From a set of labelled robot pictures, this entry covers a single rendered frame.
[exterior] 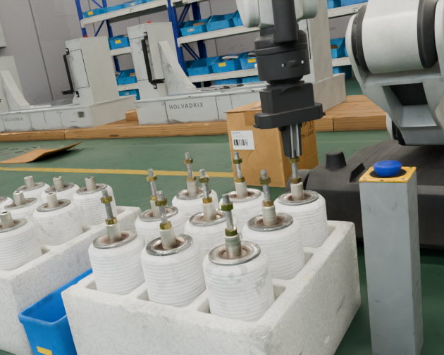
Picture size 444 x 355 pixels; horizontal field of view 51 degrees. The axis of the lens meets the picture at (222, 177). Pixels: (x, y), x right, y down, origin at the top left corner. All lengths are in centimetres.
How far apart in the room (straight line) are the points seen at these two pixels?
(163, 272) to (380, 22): 63
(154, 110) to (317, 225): 276
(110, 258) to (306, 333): 33
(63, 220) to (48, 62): 730
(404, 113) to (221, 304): 76
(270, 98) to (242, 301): 34
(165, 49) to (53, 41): 498
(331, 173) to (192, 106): 222
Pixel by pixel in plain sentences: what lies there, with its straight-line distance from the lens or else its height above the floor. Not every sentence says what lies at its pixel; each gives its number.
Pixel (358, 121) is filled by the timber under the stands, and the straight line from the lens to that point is 267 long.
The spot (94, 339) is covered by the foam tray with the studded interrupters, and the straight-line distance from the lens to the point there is 85.
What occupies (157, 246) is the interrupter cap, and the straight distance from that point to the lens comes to 75.
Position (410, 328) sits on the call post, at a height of 7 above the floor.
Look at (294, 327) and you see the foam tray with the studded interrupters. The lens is 70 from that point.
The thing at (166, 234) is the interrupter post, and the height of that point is 27.
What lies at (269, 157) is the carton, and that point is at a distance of 178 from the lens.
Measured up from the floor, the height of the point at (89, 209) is 21.
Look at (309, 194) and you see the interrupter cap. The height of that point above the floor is 25.
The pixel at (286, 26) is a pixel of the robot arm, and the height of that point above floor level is 55.
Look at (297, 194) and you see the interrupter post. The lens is 85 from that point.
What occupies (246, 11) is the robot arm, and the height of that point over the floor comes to 58.
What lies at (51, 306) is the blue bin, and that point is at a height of 10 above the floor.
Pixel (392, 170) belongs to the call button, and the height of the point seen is 32.
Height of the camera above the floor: 53
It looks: 15 degrees down
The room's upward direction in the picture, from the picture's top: 9 degrees counter-clockwise
